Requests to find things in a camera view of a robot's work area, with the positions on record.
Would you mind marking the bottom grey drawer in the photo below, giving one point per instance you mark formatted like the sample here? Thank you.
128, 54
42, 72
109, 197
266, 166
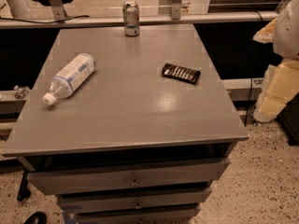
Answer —
139, 216

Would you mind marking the small clear glass object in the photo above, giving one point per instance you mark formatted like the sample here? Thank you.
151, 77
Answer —
21, 92

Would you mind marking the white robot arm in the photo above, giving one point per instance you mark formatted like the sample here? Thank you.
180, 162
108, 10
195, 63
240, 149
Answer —
286, 35

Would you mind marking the grey drawer cabinet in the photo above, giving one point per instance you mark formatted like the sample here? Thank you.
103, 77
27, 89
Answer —
126, 112

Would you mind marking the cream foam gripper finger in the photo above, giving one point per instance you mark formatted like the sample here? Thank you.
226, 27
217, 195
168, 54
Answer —
280, 85
266, 34

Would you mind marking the top grey drawer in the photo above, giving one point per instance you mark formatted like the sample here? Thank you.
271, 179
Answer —
128, 176

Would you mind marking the black cabinet leg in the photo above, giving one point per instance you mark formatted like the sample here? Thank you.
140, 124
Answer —
24, 191

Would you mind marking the middle grey drawer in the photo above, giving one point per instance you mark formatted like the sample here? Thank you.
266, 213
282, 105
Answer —
134, 200

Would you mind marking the metal bracket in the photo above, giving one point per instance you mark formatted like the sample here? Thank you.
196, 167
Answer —
175, 9
58, 10

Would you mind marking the grey drawer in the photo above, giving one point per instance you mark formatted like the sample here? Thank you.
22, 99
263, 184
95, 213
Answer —
134, 200
139, 216
128, 176

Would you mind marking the black rxbar chocolate wrapper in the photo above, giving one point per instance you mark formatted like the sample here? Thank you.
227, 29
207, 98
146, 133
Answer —
180, 73

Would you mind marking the green white soda can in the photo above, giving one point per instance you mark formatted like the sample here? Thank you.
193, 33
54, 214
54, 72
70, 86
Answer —
130, 12

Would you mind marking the clear plastic bottle blue label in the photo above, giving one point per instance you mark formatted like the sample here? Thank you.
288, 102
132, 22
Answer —
67, 80

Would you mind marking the metal bracket left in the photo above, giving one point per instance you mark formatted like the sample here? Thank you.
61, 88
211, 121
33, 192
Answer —
58, 10

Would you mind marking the white pipe top left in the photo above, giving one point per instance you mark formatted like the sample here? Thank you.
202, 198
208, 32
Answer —
19, 9

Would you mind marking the black shoe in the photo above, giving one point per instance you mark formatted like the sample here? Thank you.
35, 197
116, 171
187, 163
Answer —
36, 218

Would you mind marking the metal bracket centre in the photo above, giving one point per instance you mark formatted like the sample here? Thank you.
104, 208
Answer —
175, 9

